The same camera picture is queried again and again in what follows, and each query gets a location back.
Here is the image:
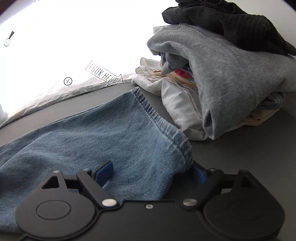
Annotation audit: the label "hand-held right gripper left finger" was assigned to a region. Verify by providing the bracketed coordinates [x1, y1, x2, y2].
[42, 161, 118, 208]

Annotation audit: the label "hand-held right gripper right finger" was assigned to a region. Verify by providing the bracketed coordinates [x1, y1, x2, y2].
[183, 162, 256, 206]

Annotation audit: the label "light blue jeans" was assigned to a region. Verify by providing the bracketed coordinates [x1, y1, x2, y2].
[0, 87, 194, 233]

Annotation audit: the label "white cloth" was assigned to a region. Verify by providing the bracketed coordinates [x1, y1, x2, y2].
[131, 57, 210, 142]

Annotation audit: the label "cream cloth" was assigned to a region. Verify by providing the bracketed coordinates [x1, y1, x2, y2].
[245, 109, 281, 127]

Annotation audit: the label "grey sweatshirt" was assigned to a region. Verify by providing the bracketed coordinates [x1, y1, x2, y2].
[147, 23, 296, 141]

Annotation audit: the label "red cloth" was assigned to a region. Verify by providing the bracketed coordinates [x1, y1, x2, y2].
[174, 68, 193, 79]

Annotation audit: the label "blue grey striped cloth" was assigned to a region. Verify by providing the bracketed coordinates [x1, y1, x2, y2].
[255, 91, 290, 111]

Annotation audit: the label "white printed curtain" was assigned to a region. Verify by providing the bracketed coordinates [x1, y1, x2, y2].
[0, 0, 167, 129]

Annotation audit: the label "black knit sweater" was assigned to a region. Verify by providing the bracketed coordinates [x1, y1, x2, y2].
[161, 0, 296, 56]

